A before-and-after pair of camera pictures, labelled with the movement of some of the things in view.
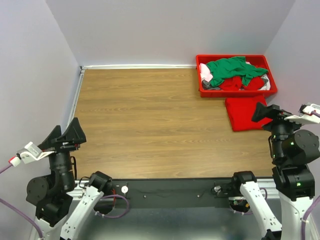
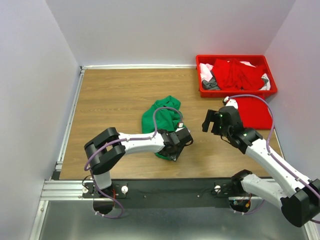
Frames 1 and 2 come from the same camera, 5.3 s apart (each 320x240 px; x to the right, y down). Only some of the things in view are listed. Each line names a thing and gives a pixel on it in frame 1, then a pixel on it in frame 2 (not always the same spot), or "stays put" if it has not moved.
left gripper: (63, 146) → (180, 146)
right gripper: (276, 119) → (215, 121)
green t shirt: (223, 68) → (166, 120)
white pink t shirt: (205, 72) stays put
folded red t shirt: (241, 111) stays put
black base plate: (168, 192) stays put
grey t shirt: (205, 85) stays put
